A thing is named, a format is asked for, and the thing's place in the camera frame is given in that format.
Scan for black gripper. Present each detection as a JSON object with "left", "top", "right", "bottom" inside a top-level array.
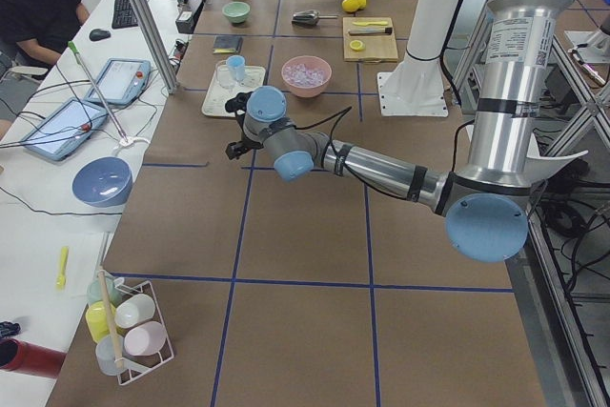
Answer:
[{"left": 225, "top": 92, "right": 263, "bottom": 159}]

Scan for metal ice scoop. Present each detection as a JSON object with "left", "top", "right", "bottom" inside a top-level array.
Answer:
[{"left": 291, "top": 10, "right": 338, "bottom": 27}]

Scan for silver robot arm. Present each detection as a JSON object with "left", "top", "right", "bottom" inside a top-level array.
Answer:
[{"left": 225, "top": 0, "right": 574, "bottom": 262}]

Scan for light blue cup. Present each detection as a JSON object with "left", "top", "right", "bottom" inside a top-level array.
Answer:
[{"left": 226, "top": 55, "right": 246, "bottom": 83}]

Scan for white plastic cup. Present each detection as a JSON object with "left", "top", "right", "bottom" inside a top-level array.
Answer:
[{"left": 114, "top": 294, "right": 156, "bottom": 329}]

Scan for pink plastic cup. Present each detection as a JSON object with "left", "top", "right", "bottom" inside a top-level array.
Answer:
[{"left": 124, "top": 321, "right": 167, "bottom": 356}]

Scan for yellow plastic cup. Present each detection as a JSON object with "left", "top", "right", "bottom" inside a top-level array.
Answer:
[{"left": 85, "top": 300, "right": 110, "bottom": 343}]

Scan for white serving tray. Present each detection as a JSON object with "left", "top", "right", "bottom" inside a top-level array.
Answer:
[{"left": 201, "top": 66, "right": 266, "bottom": 118}]

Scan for clear wine glass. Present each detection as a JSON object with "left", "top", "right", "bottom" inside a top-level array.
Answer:
[{"left": 215, "top": 60, "right": 234, "bottom": 91}]

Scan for grey folded cloth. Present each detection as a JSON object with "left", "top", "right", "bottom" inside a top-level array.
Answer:
[{"left": 213, "top": 35, "right": 243, "bottom": 54}]

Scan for pink bowl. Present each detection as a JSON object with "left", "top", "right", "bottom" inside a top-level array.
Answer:
[{"left": 280, "top": 55, "right": 333, "bottom": 98}]

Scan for green ceramic bowl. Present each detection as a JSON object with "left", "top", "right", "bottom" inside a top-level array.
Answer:
[{"left": 222, "top": 1, "right": 251, "bottom": 25}]

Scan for far teach pendant tablet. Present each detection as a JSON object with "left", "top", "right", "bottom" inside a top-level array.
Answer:
[{"left": 96, "top": 58, "right": 152, "bottom": 107}]

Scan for teach pendant tablet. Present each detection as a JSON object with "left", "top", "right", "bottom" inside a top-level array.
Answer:
[
  {"left": 20, "top": 97, "right": 108, "bottom": 161},
  {"left": 96, "top": 58, "right": 152, "bottom": 107}
]

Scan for lemon half slice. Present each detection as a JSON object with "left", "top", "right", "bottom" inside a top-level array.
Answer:
[{"left": 349, "top": 40, "right": 366, "bottom": 52}]

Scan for black keyboard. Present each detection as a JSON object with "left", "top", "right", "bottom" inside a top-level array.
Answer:
[{"left": 112, "top": 0, "right": 138, "bottom": 30}]

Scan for wooden cutting board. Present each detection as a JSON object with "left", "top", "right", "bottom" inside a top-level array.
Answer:
[{"left": 342, "top": 17, "right": 398, "bottom": 62}]

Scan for blue plastic bowl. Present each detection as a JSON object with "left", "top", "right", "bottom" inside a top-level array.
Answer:
[{"left": 71, "top": 156, "right": 132, "bottom": 208}]

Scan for black computer mouse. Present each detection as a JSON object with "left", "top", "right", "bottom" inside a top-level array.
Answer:
[{"left": 89, "top": 29, "right": 112, "bottom": 42}]

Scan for near teach pendant tablet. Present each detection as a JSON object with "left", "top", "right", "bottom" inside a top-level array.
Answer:
[{"left": 20, "top": 97, "right": 108, "bottom": 161}]

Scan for yellow plastic knife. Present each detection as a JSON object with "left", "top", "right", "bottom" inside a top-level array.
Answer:
[{"left": 352, "top": 20, "right": 389, "bottom": 27}]

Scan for person in black shirt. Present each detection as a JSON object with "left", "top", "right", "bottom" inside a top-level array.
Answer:
[{"left": 0, "top": 0, "right": 92, "bottom": 139}]

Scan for yellow plastic spoon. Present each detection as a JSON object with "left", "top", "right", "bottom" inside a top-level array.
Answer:
[{"left": 55, "top": 246, "right": 70, "bottom": 290}]

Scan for white plastic chair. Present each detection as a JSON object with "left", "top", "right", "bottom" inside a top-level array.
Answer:
[{"left": 523, "top": 150, "right": 589, "bottom": 184}]

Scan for red cylinder bottle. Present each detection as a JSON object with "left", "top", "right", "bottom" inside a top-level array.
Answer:
[{"left": 1, "top": 338, "right": 66, "bottom": 378}]

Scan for aluminium frame post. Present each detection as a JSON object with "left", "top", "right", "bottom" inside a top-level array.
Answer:
[{"left": 130, "top": 0, "right": 178, "bottom": 94}]

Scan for white wire cup rack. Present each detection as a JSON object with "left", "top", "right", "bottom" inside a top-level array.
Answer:
[{"left": 95, "top": 270, "right": 174, "bottom": 386}]

